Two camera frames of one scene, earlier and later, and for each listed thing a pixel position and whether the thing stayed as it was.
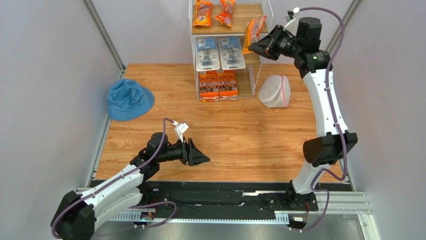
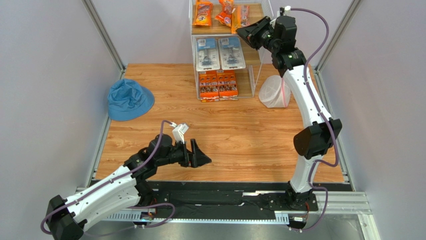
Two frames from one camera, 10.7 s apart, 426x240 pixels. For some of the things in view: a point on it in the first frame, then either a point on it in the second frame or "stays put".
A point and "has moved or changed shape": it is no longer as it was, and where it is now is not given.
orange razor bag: (253, 29) has moved or changed shape
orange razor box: (209, 89) stays put
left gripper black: (190, 155) stays put
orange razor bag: (225, 17) stays put
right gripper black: (272, 42) -> (261, 34)
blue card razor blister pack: (207, 57) stays put
